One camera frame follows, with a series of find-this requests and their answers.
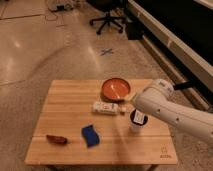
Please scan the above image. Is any white plastic bottle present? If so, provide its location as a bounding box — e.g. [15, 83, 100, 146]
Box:
[92, 101, 127, 115]

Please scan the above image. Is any long white wall cabinet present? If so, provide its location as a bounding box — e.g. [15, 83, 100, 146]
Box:
[127, 0, 213, 107]

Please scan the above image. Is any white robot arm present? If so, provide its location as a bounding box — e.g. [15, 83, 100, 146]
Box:
[131, 79, 213, 146]

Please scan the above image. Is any blue sponge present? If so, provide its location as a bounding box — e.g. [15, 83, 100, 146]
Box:
[81, 125, 100, 148]

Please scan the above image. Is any black box on floor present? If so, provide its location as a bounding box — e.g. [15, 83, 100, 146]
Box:
[125, 22, 144, 40]

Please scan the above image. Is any orange ceramic bowl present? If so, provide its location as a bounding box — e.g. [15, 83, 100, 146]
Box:
[101, 78, 131, 101]

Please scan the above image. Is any white cup with black lid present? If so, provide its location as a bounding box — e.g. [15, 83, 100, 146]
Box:
[130, 110, 148, 133]

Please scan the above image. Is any brown chili pepper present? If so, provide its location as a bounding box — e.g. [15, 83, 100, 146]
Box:
[46, 135, 68, 145]

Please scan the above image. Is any black office chair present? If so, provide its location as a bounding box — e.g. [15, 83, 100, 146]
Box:
[86, 0, 125, 35]

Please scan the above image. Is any power strip with cables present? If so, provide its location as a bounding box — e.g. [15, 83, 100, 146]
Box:
[45, 0, 85, 12]

